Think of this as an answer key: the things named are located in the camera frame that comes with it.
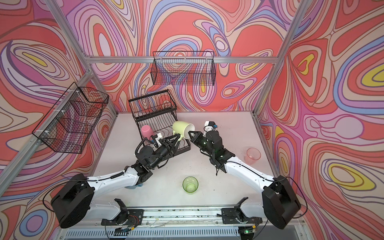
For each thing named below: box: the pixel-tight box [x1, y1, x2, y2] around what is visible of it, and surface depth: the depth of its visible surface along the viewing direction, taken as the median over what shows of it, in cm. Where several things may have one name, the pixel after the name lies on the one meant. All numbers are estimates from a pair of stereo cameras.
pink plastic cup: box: [141, 125, 154, 141], surface depth 95 cm
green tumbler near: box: [182, 176, 199, 194], surface depth 82 cm
